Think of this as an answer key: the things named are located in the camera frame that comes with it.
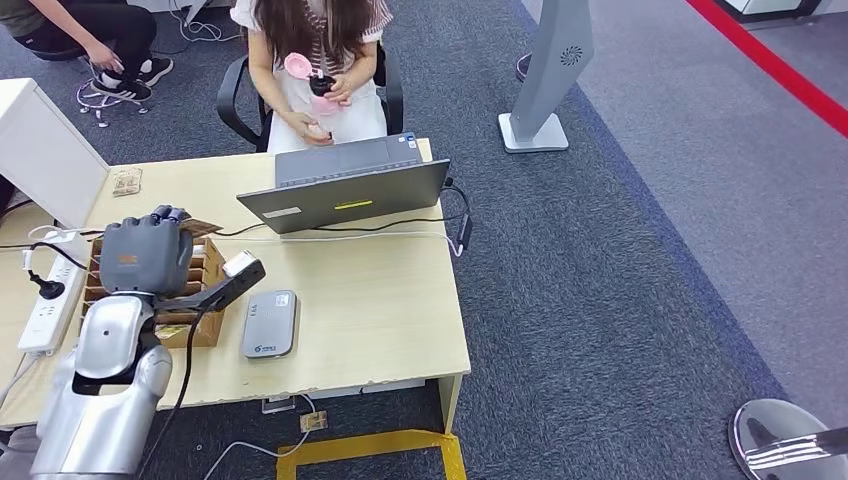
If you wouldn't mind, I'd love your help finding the person's left hand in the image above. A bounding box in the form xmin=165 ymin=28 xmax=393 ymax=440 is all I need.
xmin=323 ymin=74 xmax=356 ymax=107

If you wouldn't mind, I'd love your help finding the person's right hand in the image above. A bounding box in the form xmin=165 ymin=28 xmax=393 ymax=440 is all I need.
xmin=284 ymin=110 xmax=336 ymax=148

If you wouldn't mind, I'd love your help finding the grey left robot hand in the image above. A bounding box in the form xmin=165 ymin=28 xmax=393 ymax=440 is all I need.
xmin=99 ymin=204 xmax=195 ymax=299

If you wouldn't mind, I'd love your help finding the pink water bottle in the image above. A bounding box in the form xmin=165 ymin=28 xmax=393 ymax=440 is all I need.
xmin=283 ymin=51 xmax=344 ymax=121

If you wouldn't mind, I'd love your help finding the person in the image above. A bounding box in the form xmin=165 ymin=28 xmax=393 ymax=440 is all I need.
xmin=229 ymin=0 xmax=394 ymax=155
xmin=0 ymin=0 xmax=175 ymax=103

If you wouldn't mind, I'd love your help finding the wooden card organizer box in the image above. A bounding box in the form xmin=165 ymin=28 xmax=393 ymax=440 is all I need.
xmin=80 ymin=235 xmax=228 ymax=350

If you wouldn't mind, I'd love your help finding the card in clear sleeve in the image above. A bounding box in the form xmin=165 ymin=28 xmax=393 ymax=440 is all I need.
xmin=111 ymin=166 xmax=144 ymax=198

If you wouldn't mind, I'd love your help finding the grey card reader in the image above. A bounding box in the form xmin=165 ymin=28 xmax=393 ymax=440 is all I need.
xmin=240 ymin=289 xmax=299 ymax=360

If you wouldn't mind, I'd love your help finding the grey laptop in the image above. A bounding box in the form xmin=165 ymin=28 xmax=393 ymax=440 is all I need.
xmin=236 ymin=132 xmax=452 ymax=235

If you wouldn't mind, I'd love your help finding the black office chair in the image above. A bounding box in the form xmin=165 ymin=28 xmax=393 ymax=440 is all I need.
xmin=215 ymin=42 xmax=405 ymax=154

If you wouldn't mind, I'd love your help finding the black plug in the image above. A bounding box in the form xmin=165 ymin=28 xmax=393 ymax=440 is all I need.
xmin=26 ymin=270 xmax=68 ymax=301

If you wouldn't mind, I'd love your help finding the white power strip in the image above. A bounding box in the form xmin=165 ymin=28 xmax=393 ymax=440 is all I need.
xmin=16 ymin=254 xmax=87 ymax=356

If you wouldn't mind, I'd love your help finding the grey kiosk stand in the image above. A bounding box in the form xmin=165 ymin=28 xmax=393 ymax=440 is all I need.
xmin=498 ymin=0 xmax=596 ymax=155

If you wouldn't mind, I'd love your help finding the yellow floor tape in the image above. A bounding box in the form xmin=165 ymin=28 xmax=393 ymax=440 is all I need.
xmin=275 ymin=429 xmax=468 ymax=480

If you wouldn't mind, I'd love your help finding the pale wooden desk leg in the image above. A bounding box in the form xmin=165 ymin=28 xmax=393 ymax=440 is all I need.
xmin=437 ymin=374 xmax=465 ymax=435

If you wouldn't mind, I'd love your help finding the red floor tape line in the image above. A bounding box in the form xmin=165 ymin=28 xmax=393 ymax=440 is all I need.
xmin=685 ymin=0 xmax=848 ymax=140

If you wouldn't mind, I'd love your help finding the white black counter base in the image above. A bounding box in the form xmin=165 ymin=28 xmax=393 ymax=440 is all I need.
xmin=718 ymin=0 xmax=848 ymax=24

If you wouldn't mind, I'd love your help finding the chrome round base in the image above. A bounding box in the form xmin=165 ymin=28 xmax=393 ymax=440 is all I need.
xmin=728 ymin=398 xmax=848 ymax=480

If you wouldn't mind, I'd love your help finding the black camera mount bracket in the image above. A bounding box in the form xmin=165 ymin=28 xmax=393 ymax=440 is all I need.
xmin=153 ymin=258 xmax=268 ymax=314

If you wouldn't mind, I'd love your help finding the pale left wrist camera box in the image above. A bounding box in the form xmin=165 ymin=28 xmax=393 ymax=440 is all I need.
xmin=221 ymin=249 xmax=258 ymax=278

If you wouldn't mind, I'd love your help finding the black plug cable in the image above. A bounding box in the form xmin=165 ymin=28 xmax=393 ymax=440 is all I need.
xmin=0 ymin=240 xmax=91 ymax=274

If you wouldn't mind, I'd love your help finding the black laptop power cable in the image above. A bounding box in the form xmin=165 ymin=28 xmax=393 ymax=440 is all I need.
xmin=213 ymin=177 xmax=473 ymax=238

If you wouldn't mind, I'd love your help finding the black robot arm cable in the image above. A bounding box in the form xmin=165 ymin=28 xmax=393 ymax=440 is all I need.
xmin=135 ymin=307 xmax=200 ymax=480

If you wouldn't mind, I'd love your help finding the white cable bundle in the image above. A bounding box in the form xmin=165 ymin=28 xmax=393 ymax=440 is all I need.
xmin=165 ymin=0 xmax=243 ymax=44

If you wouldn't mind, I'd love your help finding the white power strip cord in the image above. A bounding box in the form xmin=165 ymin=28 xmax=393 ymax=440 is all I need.
xmin=0 ymin=354 xmax=41 ymax=405

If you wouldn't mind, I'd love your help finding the thin white cable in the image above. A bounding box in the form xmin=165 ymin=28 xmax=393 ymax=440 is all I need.
xmin=201 ymin=394 xmax=318 ymax=480

